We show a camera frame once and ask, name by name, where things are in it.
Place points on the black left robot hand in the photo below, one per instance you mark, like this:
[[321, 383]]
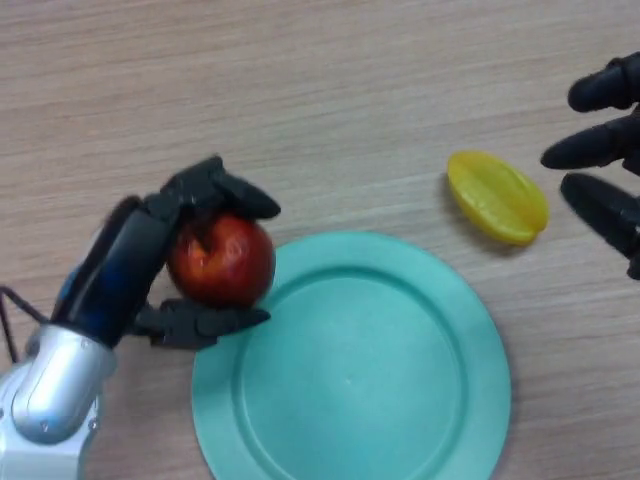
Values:
[[115, 270]]

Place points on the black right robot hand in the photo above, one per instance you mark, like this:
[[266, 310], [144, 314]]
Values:
[[605, 210]]

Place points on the red apple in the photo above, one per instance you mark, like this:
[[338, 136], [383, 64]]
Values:
[[230, 265]]

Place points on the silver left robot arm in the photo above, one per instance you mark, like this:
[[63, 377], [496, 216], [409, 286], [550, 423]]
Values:
[[50, 390]]

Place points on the green round plate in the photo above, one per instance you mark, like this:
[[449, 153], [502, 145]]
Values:
[[360, 370]]

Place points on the yellow starfruit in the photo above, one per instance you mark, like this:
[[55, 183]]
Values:
[[500, 200]]

